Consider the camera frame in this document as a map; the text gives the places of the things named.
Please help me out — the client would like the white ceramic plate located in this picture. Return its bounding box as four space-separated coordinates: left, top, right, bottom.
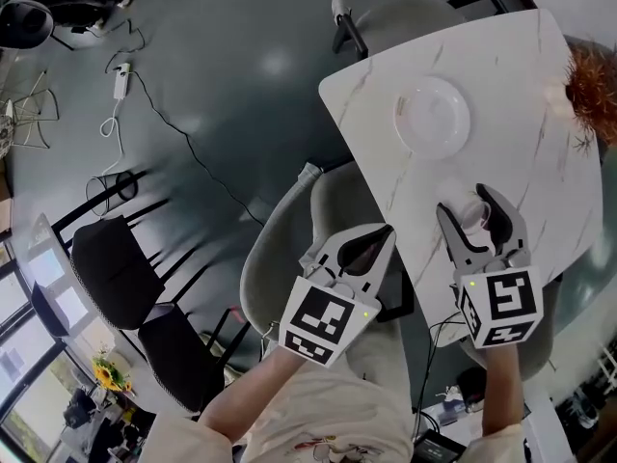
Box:
392 75 471 161

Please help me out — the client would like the person's white shirt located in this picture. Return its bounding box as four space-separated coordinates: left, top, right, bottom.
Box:
139 364 531 463

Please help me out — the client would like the black wire basket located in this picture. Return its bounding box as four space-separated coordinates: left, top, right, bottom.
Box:
85 170 140 218

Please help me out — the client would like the person's left forearm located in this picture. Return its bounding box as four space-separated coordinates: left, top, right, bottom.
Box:
197 342 309 446

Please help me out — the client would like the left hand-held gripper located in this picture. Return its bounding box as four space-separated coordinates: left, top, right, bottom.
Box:
278 223 398 369

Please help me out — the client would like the white wire-leg chair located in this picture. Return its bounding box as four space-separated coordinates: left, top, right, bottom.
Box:
0 68 60 159

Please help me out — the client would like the white power strip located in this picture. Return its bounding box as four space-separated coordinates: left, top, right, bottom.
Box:
113 63 132 99

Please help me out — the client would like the small white cup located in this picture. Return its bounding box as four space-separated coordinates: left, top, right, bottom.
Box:
455 195 496 233

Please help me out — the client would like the grey round device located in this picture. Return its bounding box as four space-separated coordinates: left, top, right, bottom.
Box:
0 0 55 51

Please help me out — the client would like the black electronic box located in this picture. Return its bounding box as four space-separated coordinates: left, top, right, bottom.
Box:
413 429 468 463

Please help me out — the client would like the white marble table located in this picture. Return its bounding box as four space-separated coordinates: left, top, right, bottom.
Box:
317 8 606 303

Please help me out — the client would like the black chair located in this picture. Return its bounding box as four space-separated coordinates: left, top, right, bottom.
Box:
137 301 252 415
50 169 171 332

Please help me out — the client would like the person's right forearm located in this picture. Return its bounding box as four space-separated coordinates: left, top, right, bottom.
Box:
479 344 527 439

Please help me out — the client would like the reddish potted plant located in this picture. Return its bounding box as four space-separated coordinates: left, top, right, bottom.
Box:
544 36 617 150

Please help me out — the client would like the sunflower bouquet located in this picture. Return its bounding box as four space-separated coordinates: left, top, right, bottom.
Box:
91 347 134 395

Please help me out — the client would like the white power cable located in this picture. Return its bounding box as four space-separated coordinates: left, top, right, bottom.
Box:
99 96 127 177

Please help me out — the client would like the black floor cable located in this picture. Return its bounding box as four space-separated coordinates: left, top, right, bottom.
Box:
104 16 267 226

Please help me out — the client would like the black framed glass door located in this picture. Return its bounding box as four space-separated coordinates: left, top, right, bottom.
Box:
0 238 68 457

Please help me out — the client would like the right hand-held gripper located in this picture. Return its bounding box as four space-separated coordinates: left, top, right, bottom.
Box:
435 183 545 350

